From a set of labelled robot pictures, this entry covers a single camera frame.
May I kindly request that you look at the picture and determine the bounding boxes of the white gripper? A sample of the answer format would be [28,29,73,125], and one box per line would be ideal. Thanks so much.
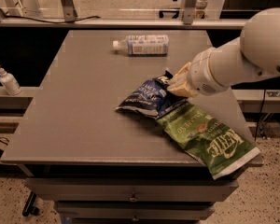
[167,48,228,97]

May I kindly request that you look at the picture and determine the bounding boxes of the blue chip bag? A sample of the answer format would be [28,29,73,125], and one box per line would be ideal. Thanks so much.
[116,70,186,119]

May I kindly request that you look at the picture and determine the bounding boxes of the green jalapeno chip bag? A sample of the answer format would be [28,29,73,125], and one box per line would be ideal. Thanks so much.
[156,102,260,179]

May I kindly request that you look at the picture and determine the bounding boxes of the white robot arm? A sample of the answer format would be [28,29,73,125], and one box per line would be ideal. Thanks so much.
[167,7,280,97]

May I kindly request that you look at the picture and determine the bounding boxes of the clear plastic water bottle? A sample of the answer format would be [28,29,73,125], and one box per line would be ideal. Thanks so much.
[112,35,169,56]

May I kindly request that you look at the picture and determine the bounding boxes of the grey lower drawer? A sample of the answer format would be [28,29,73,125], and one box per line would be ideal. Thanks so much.
[55,202,214,221]

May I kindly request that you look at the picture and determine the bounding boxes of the grey drawer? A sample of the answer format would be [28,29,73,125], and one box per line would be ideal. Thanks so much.
[25,178,238,203]
[55,202,214,221]

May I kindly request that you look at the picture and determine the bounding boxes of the grey upper drawer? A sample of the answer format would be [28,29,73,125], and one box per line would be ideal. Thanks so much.
[25,178,238,203]

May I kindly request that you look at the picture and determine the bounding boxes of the white pump dispenser bottle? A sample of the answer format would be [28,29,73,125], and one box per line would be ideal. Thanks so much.
[0,65,21,95]

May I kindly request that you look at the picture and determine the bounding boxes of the black cable on shelf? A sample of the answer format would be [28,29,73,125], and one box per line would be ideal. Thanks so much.
[3,14,101,24]

